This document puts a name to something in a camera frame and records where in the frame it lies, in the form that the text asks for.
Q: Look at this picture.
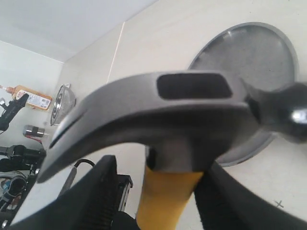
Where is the orange labelled bottle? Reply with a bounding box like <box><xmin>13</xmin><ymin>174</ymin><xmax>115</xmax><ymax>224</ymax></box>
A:
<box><xmin>0</xmin><ymin>85</ymin><xmax>52</xmax><ymax>111</ymax></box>

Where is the metal mesh strainer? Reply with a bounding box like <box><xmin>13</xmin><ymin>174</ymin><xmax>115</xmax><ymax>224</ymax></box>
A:
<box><xmin>50</xmin><ymin>83</ymin><xmax>76</xmax><ymax>126</ymax></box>

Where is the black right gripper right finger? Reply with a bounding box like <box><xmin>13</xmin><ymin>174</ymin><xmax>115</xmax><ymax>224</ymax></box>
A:
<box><xmin>194</xmin><ymin>162</ymin><xmax>307</xmax><ymax>230</ymax></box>

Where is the yellow black claw hammer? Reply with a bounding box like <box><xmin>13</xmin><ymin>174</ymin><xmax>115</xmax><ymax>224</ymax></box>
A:
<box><xmin>38</xmin><ymin>71</ymin><xmax>307</xmax><ymax>230</ymax></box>

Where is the black equipment beside table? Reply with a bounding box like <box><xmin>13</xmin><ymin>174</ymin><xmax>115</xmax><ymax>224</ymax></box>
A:
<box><xmin>0</xmin><ymin>93</ymin><xmax>46</xmax><ymax>222</ymax></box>

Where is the small metal cylinder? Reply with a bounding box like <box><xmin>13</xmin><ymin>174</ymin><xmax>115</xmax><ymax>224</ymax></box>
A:
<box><xmin>23</xmin><ymin>125</ymin><xmax>45</xmax><ymax>138</ymax></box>

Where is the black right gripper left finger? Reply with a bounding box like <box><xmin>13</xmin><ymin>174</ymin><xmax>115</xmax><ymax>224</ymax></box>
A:
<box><xmin>11</xmin><ymin>155</ymin><xmax>137</xmax><ymax>230</ymax></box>

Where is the round stainless steel plate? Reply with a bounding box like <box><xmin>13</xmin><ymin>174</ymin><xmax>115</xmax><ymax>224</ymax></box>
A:
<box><xmin>188</xmin><ymin>22</ymin><xmax>300</xmax><ymax>168</ymax></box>

